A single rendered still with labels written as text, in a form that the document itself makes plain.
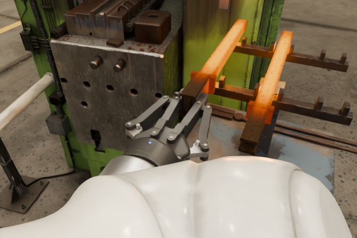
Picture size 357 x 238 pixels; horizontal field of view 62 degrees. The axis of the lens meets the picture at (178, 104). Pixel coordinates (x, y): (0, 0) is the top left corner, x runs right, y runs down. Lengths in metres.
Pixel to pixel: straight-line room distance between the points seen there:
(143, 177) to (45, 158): 1.81
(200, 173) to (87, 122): 1.04
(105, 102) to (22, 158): 1.05
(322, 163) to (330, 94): 1.69
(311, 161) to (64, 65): 0.81
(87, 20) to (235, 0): 0.46
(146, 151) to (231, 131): 0.57
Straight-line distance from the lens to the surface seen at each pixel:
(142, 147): 0.37
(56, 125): 1.54
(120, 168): 0.34
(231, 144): 0.87
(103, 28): 0.99
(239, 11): 1.00
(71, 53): 1.02
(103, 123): 1.14
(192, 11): 1.02
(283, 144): 0.91
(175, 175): 0.16
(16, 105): 1.28
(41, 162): 1.94
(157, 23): 0.92
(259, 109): 0.55
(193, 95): 0.48
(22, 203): 1.78
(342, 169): 1.97
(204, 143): 0.41
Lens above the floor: 1.33
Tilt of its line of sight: 37 degrees down
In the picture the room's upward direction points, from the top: straight up
